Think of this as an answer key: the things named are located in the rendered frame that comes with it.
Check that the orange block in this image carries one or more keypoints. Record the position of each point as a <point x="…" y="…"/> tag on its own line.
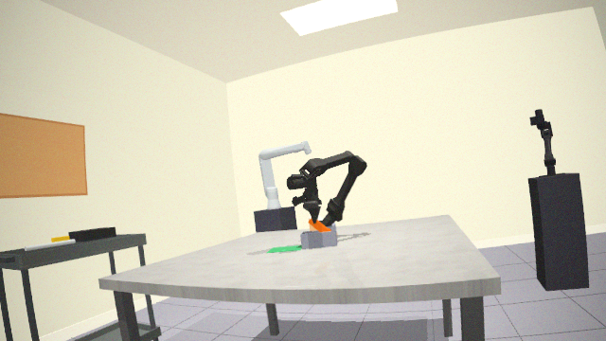
<point x="319" y="226"/>

